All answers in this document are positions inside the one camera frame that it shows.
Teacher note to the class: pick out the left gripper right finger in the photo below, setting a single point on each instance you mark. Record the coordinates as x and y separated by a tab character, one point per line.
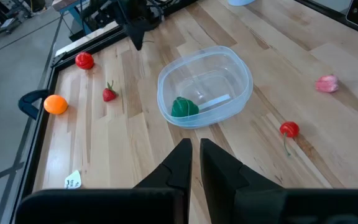
222	171

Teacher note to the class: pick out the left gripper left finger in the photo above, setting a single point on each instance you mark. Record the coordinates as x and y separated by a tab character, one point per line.
176	168

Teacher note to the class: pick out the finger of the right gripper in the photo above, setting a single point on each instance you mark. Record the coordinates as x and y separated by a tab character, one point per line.
142	32
134	34

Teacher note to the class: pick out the red toy tomato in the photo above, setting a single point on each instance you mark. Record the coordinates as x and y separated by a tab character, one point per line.
84	60

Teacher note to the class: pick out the orange toy fruit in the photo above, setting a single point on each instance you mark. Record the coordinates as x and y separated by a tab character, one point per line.
55	104

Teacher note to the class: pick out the pink wrinkled toy vegetable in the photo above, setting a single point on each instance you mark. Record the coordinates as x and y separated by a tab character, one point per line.
326	83

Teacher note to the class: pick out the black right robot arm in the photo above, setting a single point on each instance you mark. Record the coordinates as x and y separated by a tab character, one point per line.
179	4

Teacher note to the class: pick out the clear plastic tupperware container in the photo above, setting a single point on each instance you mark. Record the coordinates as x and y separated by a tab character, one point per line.
166	93

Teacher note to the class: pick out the dark blue-grey table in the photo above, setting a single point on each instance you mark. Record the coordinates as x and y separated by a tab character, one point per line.
73	14

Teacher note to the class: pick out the white handwritten paper note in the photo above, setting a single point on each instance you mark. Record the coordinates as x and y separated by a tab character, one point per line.
73	180

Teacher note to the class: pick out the black aluminium table frame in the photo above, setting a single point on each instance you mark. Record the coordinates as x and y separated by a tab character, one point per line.
34	149

